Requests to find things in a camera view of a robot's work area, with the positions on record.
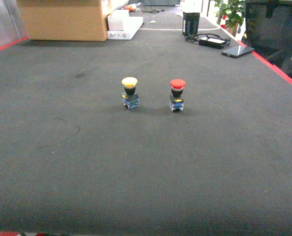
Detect black smartphone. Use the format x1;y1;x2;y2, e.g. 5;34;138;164
222;45;254;58

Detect black felt table mat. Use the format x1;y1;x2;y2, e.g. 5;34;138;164
0;5;292;235

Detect black power adapter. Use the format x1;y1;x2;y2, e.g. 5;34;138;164
199;37;226;49

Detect yellow mushroom push button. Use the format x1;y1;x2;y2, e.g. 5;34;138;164
122;77;140;110

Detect white flat box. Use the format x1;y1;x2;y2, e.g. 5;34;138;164
107;9;144;40

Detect green potted plant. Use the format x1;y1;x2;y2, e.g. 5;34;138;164
218;0;245;36

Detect black upright box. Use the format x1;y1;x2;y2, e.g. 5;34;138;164
182;10;200;36

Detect red mushroom push button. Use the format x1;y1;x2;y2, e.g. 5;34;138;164
169;79;186;112

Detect black mesh office chair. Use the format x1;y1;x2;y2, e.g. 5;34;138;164
245;0;292;78

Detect brown cardboard box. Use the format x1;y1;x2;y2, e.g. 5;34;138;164
17;0;112;41

